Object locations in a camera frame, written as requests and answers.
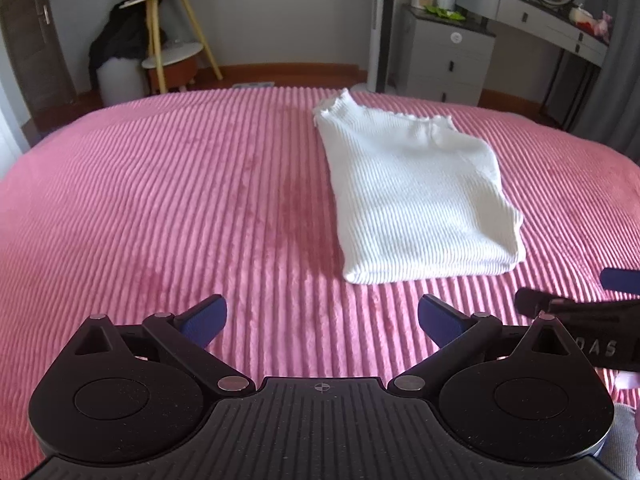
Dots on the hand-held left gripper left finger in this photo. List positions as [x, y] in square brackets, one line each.
[205, 322]

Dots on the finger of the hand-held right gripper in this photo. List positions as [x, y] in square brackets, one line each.
[622, 279]
[530, 301]

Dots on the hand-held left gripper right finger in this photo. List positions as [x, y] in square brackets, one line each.
[440, 322]

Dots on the white knit sweater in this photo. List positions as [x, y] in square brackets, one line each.
[415, 195]

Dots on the black clothes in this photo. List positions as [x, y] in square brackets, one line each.
[120, 35]

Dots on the person's grey pants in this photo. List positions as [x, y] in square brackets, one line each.
[622, 445]

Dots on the pink ribbed bedspread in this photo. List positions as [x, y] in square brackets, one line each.
[150, 185]

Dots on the grey curtain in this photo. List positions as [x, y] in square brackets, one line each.
[617, 60]

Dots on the white floor scale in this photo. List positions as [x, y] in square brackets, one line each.
[254, 85]

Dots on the brown round stool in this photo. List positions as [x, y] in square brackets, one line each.
[172, 75]

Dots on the white laundry basket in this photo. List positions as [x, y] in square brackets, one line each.
[120, 82]

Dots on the pink plush toy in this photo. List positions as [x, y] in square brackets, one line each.
[604, 25]

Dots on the grey drawer cabinet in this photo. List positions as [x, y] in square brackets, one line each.
[440, 60]

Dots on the red white round box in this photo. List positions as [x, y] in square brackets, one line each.
[580, 14]

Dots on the grey dressing table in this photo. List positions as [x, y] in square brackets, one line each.
[530, 15]

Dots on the white yellow-legged side table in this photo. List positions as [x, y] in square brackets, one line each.
[170, 35]

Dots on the green plastic packet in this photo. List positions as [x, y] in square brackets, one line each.
[445, 11]

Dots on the white tower fan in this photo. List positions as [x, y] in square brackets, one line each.
[379, 20]

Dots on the white tissue box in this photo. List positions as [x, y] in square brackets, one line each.
[422, 0]

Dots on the brown wooden door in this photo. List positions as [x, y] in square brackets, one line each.
[25, 40]

